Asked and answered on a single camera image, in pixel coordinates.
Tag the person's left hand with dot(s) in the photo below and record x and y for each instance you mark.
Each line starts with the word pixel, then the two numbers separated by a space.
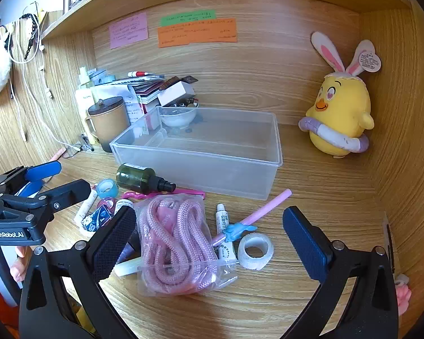
pixel 19 266

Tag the white bowl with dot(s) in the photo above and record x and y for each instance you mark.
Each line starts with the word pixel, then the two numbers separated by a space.
pixel 176 116

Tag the dark green spray bottle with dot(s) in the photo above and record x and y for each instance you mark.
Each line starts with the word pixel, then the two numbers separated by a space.
pixel 136 177

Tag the stack of books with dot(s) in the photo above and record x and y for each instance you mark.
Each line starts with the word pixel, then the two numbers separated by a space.
pixel 148 90

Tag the small blue box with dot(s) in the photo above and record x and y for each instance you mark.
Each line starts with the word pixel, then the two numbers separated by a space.
pixel 100 219

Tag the light blue tape roll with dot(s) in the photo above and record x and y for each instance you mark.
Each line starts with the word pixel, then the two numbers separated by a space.
pixel 107 188

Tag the clear bottle white cap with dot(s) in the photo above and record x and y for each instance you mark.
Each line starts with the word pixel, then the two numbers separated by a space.
pixel 84 77

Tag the white ointment tube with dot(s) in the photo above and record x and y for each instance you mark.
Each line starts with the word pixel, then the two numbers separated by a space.
pixel 223 219

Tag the pink scissors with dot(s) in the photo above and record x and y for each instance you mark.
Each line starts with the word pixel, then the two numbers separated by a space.
pixel 183 194

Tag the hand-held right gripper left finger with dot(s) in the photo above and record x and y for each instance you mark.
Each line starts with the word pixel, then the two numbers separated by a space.
pixel 111 243

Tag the clear plastic storage box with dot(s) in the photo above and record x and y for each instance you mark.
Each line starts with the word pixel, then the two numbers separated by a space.
pixel 212 148

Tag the white cardboard box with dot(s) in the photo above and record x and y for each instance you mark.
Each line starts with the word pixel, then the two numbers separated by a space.
pixel 175 92

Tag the pink pen with blue bow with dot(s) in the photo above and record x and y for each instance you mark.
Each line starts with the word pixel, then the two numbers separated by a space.
pixel 268 206

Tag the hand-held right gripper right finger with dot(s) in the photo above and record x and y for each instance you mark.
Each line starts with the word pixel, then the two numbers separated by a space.
pixel 304 247

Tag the white cream tube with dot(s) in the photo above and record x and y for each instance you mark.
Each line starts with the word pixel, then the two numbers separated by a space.
pixel 86 206

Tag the brown mug with lid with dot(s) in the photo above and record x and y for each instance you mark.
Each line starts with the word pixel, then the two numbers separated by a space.
pixel 107 122

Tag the yellow chick plush toy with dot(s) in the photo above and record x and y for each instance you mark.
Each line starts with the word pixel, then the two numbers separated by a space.
pixel 341 106

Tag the pink sticky note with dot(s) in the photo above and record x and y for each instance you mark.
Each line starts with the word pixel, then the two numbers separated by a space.
pixel 129 31

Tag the pink white small figure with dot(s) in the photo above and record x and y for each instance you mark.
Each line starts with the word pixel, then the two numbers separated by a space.
pixel 402 291

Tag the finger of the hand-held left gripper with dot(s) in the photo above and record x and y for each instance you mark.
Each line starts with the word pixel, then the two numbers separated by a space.
pixel 69 190
pixel 42 172

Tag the purple tape roll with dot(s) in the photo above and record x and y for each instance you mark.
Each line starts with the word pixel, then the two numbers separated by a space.
pixel 106 204

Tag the pale green tube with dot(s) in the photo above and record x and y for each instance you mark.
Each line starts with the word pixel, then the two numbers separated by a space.
pixel 127 267

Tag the small white bottle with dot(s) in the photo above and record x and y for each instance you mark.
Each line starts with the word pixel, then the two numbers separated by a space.
pixel 123 206

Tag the orange sticky note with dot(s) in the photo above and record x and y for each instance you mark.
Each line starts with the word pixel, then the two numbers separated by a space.
pixel 198 33

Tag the white tape roll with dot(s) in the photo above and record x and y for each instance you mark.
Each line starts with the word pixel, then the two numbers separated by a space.
pixel 256 250

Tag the green sticky note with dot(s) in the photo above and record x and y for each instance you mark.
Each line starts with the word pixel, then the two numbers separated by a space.
pixel 187 17

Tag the red marker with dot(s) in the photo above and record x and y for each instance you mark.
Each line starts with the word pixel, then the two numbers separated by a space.
pixel 141 74

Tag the white printed packet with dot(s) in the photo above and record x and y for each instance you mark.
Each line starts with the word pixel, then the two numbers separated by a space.
pixel 132 104

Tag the white lotion bottle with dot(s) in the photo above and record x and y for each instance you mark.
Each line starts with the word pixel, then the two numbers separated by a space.
pixel 83 104

